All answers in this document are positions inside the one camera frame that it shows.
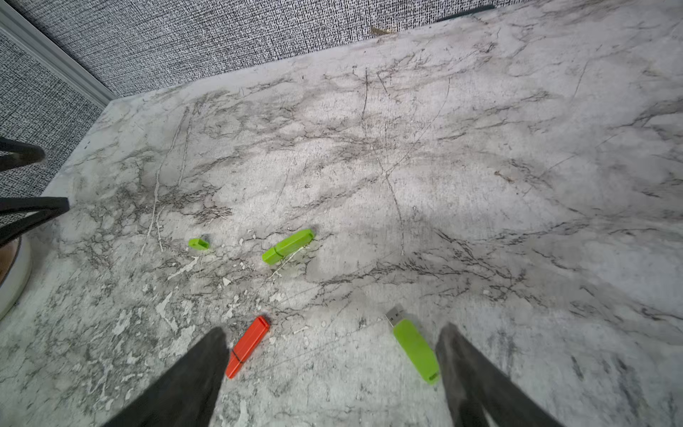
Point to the green usb drive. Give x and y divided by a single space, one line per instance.
414 345
288 246

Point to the red usb drive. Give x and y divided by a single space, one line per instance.
246 345

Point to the striped white bowl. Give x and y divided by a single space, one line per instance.
16 268

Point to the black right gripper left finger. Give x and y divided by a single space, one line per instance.
186 394

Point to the small green usb cap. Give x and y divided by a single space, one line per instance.
198 244

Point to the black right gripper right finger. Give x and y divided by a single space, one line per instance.
478 392

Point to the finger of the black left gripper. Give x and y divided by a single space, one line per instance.
37 210
18 154

